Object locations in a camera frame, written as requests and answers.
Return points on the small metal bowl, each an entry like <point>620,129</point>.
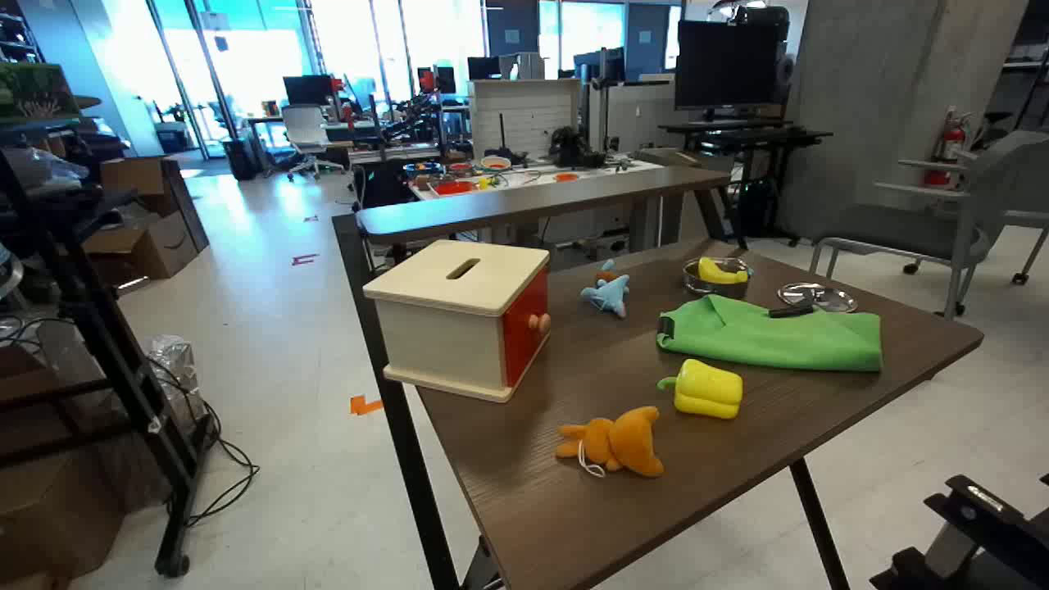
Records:
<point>699,285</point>

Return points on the large black monitor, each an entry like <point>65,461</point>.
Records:
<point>726,62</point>

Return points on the white office chair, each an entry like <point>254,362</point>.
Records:
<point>308,129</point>

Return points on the black desk under monitor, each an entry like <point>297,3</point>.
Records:
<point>754,136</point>

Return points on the black table frame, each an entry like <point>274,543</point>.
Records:
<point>405,438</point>

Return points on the grey rolling chair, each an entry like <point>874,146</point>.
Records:
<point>987,191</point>

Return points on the black metal shelf rack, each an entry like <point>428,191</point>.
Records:
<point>103,327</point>

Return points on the yellow toy pepper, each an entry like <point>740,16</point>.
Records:
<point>706,390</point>

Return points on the long dark-topped table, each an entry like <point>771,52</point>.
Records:
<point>524,200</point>

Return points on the tall cardboard box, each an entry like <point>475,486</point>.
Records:
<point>149,180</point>

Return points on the black equipment stand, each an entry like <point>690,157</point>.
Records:
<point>984,529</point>

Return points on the silver metal lid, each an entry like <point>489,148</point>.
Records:
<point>822,296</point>

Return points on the red fire extinguisher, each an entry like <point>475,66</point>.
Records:
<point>947,148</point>

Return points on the blue plush toy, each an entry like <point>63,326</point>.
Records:
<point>607,296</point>

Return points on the orange plush toy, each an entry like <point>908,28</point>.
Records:
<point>623,444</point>

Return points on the wooden box with red drawer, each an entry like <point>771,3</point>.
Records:
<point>453,327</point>

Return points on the low cardboard box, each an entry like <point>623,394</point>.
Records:
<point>151,251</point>

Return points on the green cloth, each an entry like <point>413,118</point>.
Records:
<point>765,340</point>

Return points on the small black monitor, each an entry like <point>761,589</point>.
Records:
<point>308,89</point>

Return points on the yellow banana toy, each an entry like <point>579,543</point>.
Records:
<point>721,274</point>

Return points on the orange floor tape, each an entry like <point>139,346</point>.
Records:
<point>365,404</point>

